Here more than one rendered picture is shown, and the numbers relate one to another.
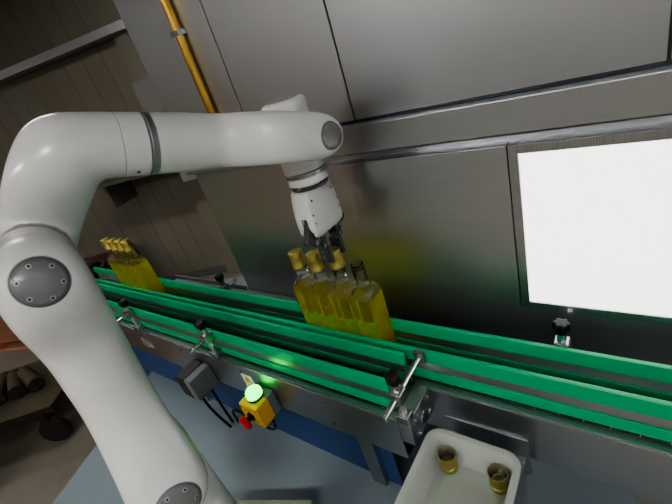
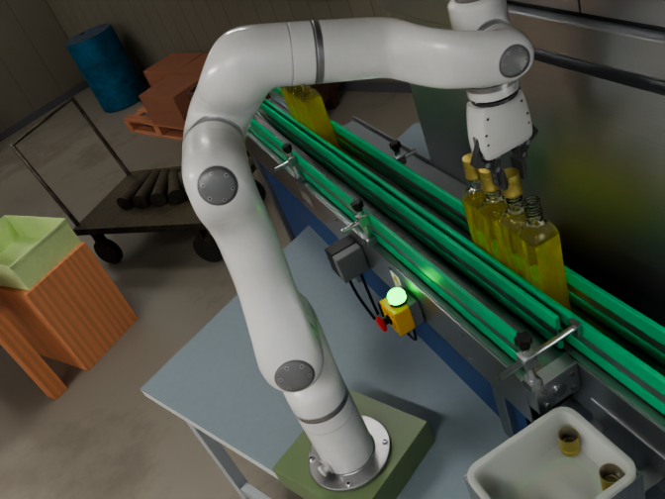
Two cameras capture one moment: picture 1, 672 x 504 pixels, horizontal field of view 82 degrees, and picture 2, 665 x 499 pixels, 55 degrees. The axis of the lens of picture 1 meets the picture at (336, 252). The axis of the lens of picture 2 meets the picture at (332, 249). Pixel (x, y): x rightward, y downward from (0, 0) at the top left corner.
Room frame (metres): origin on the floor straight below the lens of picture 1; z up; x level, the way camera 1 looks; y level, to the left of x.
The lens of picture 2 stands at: (-0.19, -0.24, 1.97)
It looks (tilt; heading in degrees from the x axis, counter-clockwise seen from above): 35 degrees down; 35
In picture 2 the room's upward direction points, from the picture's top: 23 degrees counter-clockwise
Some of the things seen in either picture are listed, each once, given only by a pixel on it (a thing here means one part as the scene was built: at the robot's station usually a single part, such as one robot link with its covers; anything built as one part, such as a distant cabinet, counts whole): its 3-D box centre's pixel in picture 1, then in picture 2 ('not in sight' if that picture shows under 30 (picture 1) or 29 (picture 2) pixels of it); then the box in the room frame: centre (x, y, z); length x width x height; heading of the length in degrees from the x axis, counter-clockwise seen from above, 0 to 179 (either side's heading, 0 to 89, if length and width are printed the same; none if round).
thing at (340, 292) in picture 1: (354, 315); (524, 252); (0.76, 0.01, 1.16); 0.06 x 0.06 x 0.21; 47
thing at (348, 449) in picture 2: not in sight; (335, 427); (0.48, 0.39, 0.91); 0.19 x 0.19 x 0.18
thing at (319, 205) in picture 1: (316, 204); (499, 118); (0.76, 0.01, 1.45); 0.10 x 0.07 x 0.11; 137
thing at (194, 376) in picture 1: (197, 379); (346, 258); (0.97, 0.53, 0.96); 0.08 x 0.08 x 0.08; 48
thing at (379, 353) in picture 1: (178, 309); (343, 170); (1.20, 0.58, 1.09); 1.75 x 0.01 x 0.08; 48
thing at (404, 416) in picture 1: (404, 388); (539, 353); (0.54, -0.04, 1.12); 0.17 x 0.03 x 0.12; 138
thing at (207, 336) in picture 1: (202, 345); (355, 228); (0.91, 0.43, 1.11); 0.07 x 0.04 x 0.13; 138
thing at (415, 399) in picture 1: (416, 414); (553, 384); (0.56, -0.05, 1.02); 0.09 x 0.04 x 0.07; 138
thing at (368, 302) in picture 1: (374, 321); (542, 267); (0.72, -0.03, 1.16); 0.06 x 0.06 x 0.21; 48
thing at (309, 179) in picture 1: (307, 175); (493, 83); (0.76, 0.00, 1.51); 0.09 x 0.08 x 0.03; 137
